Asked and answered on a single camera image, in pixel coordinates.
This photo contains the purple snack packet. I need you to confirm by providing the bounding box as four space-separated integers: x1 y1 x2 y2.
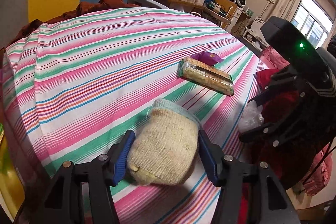
190 51 223 67

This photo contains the beige knitted sock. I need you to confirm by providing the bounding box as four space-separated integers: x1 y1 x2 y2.
127 98 202 186

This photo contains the green cracker packet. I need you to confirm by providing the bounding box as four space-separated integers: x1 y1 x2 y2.
178 57 234 96

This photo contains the clear crumpled plastic bag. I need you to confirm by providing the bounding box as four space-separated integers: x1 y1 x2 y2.
238 100 264 133

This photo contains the gold tray with brown rim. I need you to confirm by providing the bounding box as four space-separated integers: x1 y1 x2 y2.
1 48 50 223

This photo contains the window with metal bars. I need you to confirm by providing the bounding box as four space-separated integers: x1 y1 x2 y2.
291 0 333 48

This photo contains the striped pink green bedsheet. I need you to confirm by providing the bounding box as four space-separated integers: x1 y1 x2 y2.
1 7 265 223

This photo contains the wooden desk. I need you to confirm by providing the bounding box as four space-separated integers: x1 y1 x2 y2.
152 0 231 27

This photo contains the dark red blanket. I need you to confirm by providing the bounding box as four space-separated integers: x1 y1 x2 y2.
9 0 139 45

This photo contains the black camera with green light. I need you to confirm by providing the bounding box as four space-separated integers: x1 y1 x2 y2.
260 16 335 97

